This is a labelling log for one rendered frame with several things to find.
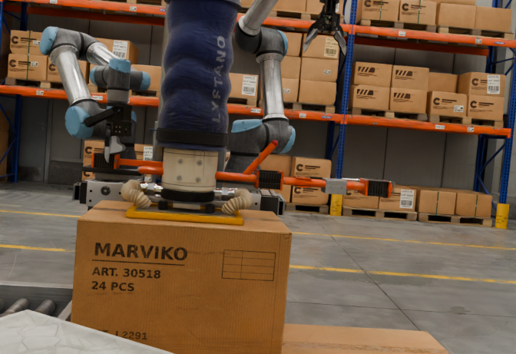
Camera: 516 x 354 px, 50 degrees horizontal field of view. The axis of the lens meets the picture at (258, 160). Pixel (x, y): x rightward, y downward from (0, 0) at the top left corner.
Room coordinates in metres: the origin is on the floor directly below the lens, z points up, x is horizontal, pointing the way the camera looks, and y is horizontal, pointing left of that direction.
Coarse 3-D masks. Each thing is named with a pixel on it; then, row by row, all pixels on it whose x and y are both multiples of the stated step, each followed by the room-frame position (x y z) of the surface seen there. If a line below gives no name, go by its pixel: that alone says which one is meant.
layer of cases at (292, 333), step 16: (288, 336) 1.85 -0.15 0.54; (304, 336) 1.86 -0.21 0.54; (320, 336) 1.87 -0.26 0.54; (336, 336) 1.89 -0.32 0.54; (352, 336) 1.90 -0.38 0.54; (368, 336) 1.91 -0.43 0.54; (384, 336) 1.93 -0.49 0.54; (400, 336) 1.94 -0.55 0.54; (416, 336) 1.96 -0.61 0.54; (288, 352) 1.71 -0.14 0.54; (304, 352) 1.72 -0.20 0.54; (320, 352) 1.73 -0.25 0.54; (336, 352) 1.74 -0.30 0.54; (352, 352) 1.75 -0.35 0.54; (368, 352) 1.77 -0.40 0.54; (384, 352) 1.78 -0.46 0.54; (400, 352) 1.79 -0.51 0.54; (416, 352) 1.80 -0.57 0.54; (432, 352) 1.81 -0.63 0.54; (448, 352) 1.82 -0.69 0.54
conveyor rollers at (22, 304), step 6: (0, 300) 1.97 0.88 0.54; (18, 300) 1.97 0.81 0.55; (24, 300) 1.98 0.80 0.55; (48, 300) 2.00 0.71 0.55; (0, 306) 1.95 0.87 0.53; (12, 306) 1.90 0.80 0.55; (18, 306) 1.91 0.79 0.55; (24, 306) 1.95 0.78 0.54; (42, 306) 1.92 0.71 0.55; (48, 306) 1.95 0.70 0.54; (54, 306) 1.99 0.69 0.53; (6, 312) 1.84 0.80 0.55; (12, 312) 1.86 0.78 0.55; (42, 312) 1.88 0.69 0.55; (48, 312) 1.93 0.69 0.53
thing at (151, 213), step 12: (132, 216) 1.59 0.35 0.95; (144, 216) 1.59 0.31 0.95; (156, 216) 1.60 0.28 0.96; (168, 216) 1.60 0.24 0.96; (180, 216) 1.61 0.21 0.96; (192, 216) 1.61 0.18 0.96; (204, 216) 1.62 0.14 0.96; (216, 216) 1.63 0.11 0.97; (228, 216) 1.64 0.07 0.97; (240, 216) 1.68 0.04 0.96
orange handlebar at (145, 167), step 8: (120, 160) 1.97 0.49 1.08; (128, 160) 1.98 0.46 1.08; (136, 160) 1.98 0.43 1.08; (144, 160) 1.98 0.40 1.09; (144, 168) 1.71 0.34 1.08; (152, 168) 1.71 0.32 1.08; (160, 168) 1.72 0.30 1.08; (216, 176) 1.73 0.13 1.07; (224, 176) 1.73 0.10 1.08; (232, 176) 1.74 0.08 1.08; (240, 176) 1.74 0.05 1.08; (248, 176) 1.74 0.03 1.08; (296, 176) 1.81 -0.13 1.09; (288, 184) 1.76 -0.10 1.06; (296, 184) 1.76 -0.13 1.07; (304, 184) 1.76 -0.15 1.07; (312, 184) 1.76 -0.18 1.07; (320, 184) 1.77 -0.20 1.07; (352, 184) 1.78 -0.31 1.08; (360, 184) 1.78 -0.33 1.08
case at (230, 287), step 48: (96, 240) 1.53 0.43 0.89; (144, 240) 1.54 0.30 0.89; (192, 240) 1.56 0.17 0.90; (240, 240) 1.57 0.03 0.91; (288, 240) 1.59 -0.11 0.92; (96, 288) 1.53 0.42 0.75; (144, 288) 1.54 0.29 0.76; (192, 288) 1.56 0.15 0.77; (240, 288) 1.57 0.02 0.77; (144, 336) 1.54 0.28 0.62; (192, 336) 1.56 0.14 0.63; (240, 336) 1.57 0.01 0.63
